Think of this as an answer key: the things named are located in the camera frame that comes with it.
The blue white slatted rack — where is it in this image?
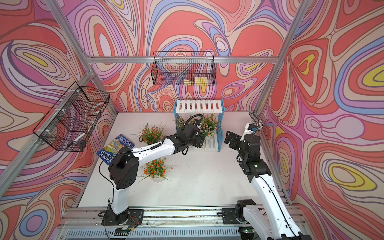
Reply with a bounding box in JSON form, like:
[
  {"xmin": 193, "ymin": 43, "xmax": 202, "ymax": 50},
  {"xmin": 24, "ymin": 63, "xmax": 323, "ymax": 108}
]
[{"xmin": 173, "ymin": 98, "xmax": 225, "ymax": 153}]

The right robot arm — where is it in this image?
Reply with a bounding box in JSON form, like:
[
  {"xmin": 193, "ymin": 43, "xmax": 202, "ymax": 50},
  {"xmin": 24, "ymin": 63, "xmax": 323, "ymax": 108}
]
[{"xmin": 224, "ymin": 131, "xmax": 312, "ymax": 240}]

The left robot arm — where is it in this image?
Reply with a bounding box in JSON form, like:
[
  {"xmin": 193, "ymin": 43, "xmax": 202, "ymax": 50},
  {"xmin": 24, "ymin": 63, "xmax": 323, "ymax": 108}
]
[{"xmin": 108, "ymin": 123, "xmax": 201, "ymax": 215}]

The pencil holder with pencils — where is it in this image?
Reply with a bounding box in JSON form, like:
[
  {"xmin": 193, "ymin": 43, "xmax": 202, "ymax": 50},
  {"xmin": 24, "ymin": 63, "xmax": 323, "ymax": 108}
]
[{"xmin": 254, "ymin": 120, "xmax": 264, "ymax": 131}]

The red flower pot middle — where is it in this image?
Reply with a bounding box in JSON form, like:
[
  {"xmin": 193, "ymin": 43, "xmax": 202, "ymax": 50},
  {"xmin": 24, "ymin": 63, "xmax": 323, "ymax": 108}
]
[{"xmin": 139, "ymin": 124, "xmax": 165, "ymax": 145}]

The orange flower pot front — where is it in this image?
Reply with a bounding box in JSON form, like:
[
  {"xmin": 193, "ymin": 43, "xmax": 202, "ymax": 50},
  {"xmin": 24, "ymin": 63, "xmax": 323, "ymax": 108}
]
[{"xmin": 141, "ymin": 157, "xmax": 169, "ymax": 183}]

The yellow sponge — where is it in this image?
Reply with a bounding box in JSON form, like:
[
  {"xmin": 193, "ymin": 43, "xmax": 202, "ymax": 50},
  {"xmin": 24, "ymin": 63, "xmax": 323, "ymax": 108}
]
[{"xmin": 183, "ymin": 77, "xmax": 209, "ymax": 86}]

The blue picture book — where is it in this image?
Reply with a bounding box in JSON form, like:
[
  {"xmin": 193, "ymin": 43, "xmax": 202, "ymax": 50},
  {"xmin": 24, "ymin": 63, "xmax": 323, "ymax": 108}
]
[{"xmin": 97, "ymin": 134, "xmax": 135, "ymax": 166}]

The clear tape roll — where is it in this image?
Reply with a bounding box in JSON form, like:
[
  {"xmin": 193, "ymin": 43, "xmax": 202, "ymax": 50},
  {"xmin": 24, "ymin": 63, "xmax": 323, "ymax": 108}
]
[{"xmin": 88, "ymin": 102, "xmax": 104, "ymax": 116}]

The white marker pen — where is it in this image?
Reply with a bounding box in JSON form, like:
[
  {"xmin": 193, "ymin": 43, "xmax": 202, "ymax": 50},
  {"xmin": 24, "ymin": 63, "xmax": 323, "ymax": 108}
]
[{"xmin": 67, "ymin": 133, "xmax": 86, "ymax": 148}]

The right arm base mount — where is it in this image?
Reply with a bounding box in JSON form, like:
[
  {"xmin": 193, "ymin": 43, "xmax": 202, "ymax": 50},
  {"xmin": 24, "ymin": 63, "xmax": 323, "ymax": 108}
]
[{"xmin": 217, "ymin": 207, "xmax": 249, "ymax": 225}]

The black wire basket back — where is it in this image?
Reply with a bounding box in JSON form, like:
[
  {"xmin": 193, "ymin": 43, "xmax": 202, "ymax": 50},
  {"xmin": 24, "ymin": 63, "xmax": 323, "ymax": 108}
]
[{"xmin": 151, "ymin": 51, "xmax": 217, "ymax": 86}]

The black wire basket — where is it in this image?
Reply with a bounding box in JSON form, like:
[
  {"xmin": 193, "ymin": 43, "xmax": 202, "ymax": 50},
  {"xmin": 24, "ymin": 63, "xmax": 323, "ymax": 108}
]
[
  {"xmin": 151, "ymin": 51, "xmax": 217, "ymax": 86},
  {"xmin": 33, "ymin": 82, "xmax": 110, "ymax": 152}
]

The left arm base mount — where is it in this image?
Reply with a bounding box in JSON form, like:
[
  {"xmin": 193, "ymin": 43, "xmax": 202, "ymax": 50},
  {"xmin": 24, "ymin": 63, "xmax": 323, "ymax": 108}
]
[{"xmin": 98, "ymin": 209, "xmax": 144, "ymax": 227}]

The black wire basket left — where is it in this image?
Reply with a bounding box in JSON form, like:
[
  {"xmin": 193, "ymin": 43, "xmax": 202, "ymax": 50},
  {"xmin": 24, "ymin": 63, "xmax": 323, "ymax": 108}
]
[{"xmin": 33, "ymin": 82, "xmax": 110, "ymax": 152}]

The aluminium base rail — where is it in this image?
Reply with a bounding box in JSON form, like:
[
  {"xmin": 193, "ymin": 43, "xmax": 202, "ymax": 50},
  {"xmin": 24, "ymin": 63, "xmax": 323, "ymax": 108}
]
[{"xmin": 51, "ymin": 206, "xmax": 260, "ymax": 240}]

